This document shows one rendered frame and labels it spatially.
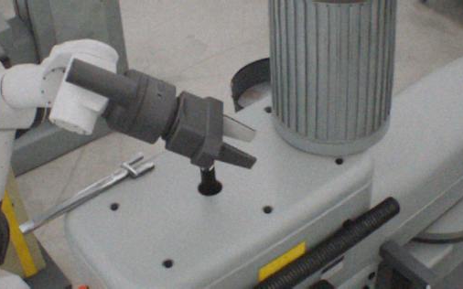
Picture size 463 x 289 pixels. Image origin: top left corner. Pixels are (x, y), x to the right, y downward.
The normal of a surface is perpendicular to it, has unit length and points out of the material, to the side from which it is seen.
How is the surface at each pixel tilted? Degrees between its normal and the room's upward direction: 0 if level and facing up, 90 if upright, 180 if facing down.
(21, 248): 90
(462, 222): 0
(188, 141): 90
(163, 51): 0
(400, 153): 0
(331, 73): 90
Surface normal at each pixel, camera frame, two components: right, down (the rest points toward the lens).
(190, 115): 0.45, -0.68
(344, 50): 0.02, 0.65
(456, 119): -0.06, -0.76
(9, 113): 0.61, 0.48
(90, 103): 0.34, -0.10
